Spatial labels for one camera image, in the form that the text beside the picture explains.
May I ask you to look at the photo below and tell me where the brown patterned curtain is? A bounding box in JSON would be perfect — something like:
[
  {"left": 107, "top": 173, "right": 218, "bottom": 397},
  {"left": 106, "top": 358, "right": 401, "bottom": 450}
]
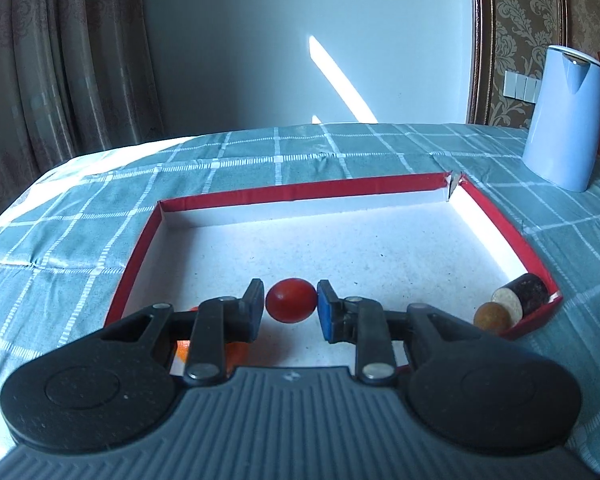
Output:
[{"left": 0, "top": 0, "right": 164, "bottom": 214}]

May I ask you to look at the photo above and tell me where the white wall switch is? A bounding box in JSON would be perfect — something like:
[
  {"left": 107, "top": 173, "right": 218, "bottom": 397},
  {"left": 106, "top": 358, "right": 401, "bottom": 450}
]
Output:
[{"left": 503, "top": 70, "right": 541, "bottom": 104}]

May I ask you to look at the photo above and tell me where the teal plaid bed sheet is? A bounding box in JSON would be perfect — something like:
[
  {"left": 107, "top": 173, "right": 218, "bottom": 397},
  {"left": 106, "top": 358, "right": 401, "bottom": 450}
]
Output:
[{"left": 0, "top": 124, "right": 600, "bottom": 471}]

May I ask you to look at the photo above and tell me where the red shallow cardboard box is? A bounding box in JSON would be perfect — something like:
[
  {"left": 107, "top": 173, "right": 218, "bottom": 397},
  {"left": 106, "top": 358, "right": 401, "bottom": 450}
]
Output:
[{"left": 106, "top": 172, "right": 562, "bottom": 339}]

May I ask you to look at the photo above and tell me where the orange mandarin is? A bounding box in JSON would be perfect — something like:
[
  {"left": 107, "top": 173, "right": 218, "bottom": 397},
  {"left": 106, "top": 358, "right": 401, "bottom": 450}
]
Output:
[{"left": 176, "top": 301, "right": 252, "bottom": 375}]

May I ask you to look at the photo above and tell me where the brown wooden door frame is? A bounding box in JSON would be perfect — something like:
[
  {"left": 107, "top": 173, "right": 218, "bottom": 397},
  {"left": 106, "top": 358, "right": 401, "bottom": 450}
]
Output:
[{"left": 467, "top": 0, "right": 569, "bottom": 128}]

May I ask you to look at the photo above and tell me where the eggplant slice piece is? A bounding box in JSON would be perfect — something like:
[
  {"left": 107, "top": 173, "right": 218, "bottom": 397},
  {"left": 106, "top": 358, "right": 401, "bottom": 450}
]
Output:
[{"left": 491, "top": 273, "right": 550, "bottom": 324}]

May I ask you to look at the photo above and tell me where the light blue kettle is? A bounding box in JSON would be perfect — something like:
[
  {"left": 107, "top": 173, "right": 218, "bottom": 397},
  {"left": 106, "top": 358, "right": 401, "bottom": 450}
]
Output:
[{"left": 522, "top": 44, "right": 600, "bottom": 192}]

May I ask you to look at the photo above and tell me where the red cherry tomato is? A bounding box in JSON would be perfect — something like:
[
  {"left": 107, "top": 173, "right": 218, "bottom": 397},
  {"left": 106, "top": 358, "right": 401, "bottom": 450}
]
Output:
[{"left": 265, "top": 278, "right": 317, "bottom": 324}]

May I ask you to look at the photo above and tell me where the small brown round fruit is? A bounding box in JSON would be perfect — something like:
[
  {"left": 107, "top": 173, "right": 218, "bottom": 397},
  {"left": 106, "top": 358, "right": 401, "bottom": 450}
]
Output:
[{"left": 474, "top": 301, "right": 513, "bottom": 335}]

